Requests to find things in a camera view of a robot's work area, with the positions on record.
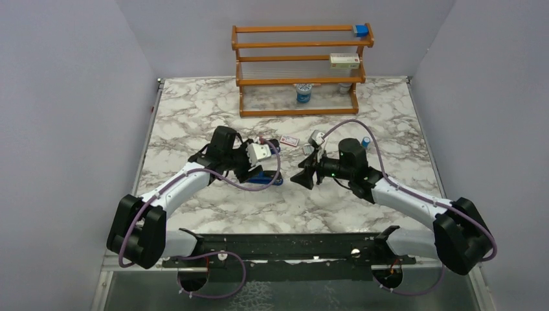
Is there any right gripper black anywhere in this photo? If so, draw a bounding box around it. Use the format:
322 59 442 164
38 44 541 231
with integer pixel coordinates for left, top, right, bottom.
290 147 353 190

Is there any small blue capped cylinder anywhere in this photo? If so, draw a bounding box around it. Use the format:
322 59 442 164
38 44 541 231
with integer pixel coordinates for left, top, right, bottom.
361 137 371 149

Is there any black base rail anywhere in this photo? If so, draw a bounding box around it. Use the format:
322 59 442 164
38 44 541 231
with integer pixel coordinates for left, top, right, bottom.
162 226 437 282

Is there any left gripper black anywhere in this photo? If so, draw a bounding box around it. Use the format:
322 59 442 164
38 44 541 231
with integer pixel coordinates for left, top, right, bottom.
223 139 263 182

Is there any white green carton box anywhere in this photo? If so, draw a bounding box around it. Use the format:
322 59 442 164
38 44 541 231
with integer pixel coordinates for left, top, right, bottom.
329 53 361 69

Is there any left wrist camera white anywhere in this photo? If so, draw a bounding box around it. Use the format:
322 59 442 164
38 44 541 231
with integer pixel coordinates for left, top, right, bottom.
245 143 272 167

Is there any purple cable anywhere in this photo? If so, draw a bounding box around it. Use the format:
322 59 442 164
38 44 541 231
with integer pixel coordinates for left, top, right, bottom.
321 119 499 297
118 139 283 301

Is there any white small jar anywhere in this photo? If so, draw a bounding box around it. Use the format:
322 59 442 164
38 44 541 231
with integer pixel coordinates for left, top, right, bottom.
339 83 353 94

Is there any blue box on top shelf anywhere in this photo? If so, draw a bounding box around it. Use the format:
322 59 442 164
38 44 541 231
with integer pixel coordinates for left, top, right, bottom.
352 25 370 38

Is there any orange wooden shelf rack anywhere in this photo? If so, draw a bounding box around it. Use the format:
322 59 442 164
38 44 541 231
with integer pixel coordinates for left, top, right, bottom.
231 23 375 117

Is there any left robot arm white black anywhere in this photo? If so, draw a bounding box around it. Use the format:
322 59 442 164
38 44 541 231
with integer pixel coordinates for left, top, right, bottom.
106 126 271 269

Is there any blue white cup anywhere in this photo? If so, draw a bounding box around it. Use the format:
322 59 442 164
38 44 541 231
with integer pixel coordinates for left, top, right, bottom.
295 84 313 104

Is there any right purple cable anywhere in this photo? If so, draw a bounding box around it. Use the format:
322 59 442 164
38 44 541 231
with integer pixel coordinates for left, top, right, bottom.
321 119 499 297

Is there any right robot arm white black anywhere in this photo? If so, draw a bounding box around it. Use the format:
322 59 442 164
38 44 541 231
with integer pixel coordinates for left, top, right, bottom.
290 138 495 275

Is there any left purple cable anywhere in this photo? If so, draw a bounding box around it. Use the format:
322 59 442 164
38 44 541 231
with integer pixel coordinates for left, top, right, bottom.
118 139 283 301

